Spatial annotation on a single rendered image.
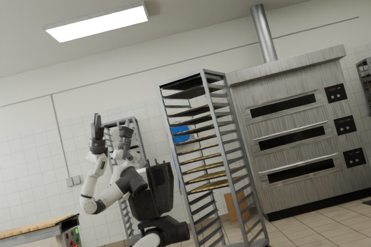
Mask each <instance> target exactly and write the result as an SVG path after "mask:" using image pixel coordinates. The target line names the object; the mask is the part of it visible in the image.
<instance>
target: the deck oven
mask: <svg viewBox="0 0 371 247"><path fill-rule="evenodd" d="M346 55H347V54H346V50H345V47H344V44H340V45H336V46H332V47H328V48H325V49H321V50H317V51H313V52H308V53H304V54H301V55H297V56H293V57H288V58H284V59H281V60H277V61H273V62H268V63H264V64H261V65H258V66H253V67H249V68H245V69H241V70H238V71H233V72H229V73H227V75H226V78H227V82H228V85H229V89H230V93H231V97H232V101H233V104H234V108H235V112H236V116H237V120H238V124H239V127H240V131H241V134H242V139H243V143H244V145H245V150H246V154H247V157H248V162H249V164H250V168H251V173H252V176H253V181H254V183H255V187H256V191H257V195H258V199H259V203H260V206H261V210H262V214H263V217H264V218H265V219H266V220H267V221H268V222H273V221H277V220H280V219H284V218H288V217H292V216H297V215H300V214H304V213H308V212H312V211H316V210H320V209H323V208H328V207H332V206H335V205H340V204H343V203H347V202H351V201H355V200H360V199H362V198H366V197H371V168H370V164H369V160H368V157H367V153H366V151H365V147H364V143H363V140H362V136H361V133H360V130H359V126H358V122H357V119H356V116H355V113H354V109H353V106H352V102H351V99H350V95H349V92H348V89H347V85H346V81H345V78H344V75H343V72H342V68H341V64H340V59H342V58H343V57H345V56H346Z"/></svg>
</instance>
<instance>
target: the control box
mask: <svg viewBox="0 0 371 247"><path fill-rule="evenodd" d="M76 229H77V230H78V227H77V226H76V227H72V228H70V229H68V230H67V231H65V232H63V233H62V234H60V235H59V237H60V240H61V246H62V247H73V246H75V247H76V245H77V247H81V246H82V244H81V239H80V234H79V231H78V233H76ZM71 231H73V236H72V235H71ZM66 234H68V238H67V237H66ZM77 237H78V239H79V241H78V242H76V238H77ZM70 241H73V245H70Z"/></svg>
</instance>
